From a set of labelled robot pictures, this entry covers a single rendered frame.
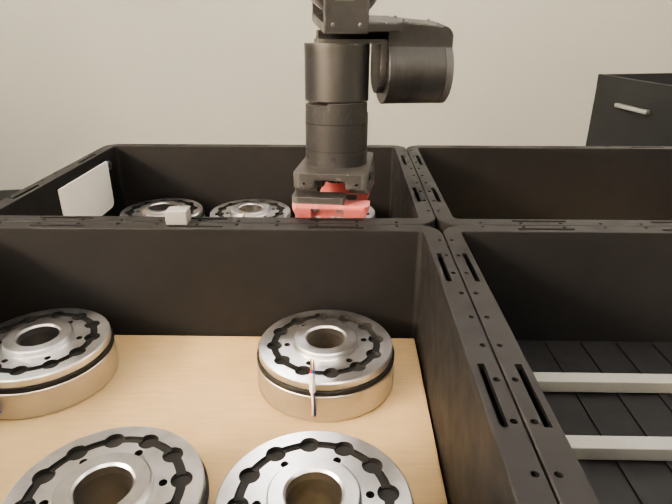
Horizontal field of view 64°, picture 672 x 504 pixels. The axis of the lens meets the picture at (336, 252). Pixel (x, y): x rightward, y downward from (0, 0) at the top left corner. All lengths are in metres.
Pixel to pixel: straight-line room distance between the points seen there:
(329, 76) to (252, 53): 3.04
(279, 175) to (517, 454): 0.57
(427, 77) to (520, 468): 0.35
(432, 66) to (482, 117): 3.39
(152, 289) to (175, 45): 3.09
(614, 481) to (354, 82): 0.35
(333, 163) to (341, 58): 0.09
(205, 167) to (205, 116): 2.81
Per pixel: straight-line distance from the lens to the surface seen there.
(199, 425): 0.40
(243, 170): 0.74
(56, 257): 0.51
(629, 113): 2.05
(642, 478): 0.41
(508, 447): 0.24
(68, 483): 0.33
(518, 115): 3.99
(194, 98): 3.55
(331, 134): 0.48
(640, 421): 0.45
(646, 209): 0.85
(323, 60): 0.48
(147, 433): 0.36
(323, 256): 0.44
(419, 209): 0.49
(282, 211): 0.69
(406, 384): 0.43
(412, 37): 0.50
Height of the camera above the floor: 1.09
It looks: 24 degrees down
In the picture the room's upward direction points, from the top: straight up
